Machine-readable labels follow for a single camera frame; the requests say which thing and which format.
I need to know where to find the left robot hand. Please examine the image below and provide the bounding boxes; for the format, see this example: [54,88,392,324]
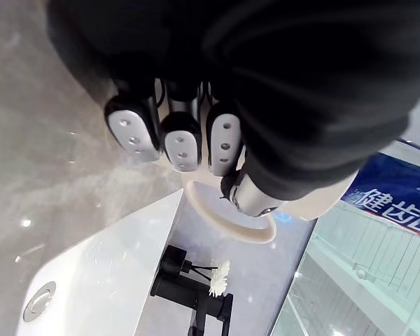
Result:
[44,0,420,218]

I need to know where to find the blue toothpaste box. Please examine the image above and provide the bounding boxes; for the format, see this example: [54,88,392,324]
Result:
[339,138,420,244]

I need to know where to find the white bristle brush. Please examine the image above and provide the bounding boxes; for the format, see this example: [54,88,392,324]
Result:
[207,270,232,309]

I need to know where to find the black faucet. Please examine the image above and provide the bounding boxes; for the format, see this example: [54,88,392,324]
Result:
[150,244,235,336]

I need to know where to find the white sink basin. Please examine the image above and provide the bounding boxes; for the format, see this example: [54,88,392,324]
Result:
[13,188,183,336]

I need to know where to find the silver sink drain plug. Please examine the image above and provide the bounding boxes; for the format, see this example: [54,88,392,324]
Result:
[22,281,57,323]

